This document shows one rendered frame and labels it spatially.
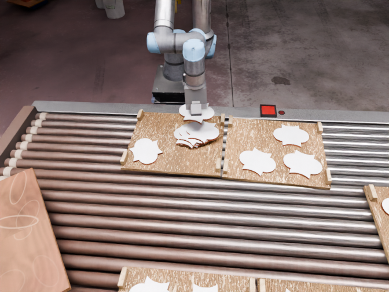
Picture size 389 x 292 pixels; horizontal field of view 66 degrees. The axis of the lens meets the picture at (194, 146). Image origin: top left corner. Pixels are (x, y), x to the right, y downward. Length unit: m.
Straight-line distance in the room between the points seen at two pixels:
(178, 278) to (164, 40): 0.82
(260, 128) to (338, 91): 2.05
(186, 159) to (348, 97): 2.33
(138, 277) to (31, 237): 0.35
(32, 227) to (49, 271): 0.17
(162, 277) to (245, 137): 0.67
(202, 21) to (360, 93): 2.24
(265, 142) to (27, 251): 0.95
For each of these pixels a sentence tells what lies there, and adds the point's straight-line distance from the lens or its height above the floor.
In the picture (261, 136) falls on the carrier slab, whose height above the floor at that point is 0.94.
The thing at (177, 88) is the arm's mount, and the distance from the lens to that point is 1.60.
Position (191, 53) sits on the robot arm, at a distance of 1.07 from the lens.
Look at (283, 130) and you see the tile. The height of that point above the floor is 0.95.
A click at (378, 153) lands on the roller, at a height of 0.92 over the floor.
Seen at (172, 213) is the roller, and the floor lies 0.92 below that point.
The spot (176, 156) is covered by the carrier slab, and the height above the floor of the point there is 0.94.
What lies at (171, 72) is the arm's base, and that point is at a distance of 1.63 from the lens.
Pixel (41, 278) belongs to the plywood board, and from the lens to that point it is 1.02.
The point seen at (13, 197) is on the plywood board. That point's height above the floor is 1.04.
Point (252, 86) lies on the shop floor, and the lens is 3.23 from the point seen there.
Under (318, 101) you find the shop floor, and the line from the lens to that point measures 3.17.
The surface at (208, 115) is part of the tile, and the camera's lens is 1.25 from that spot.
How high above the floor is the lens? 1.89
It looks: 47 degrees down
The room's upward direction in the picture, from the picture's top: 3 degrees counter-clockwise
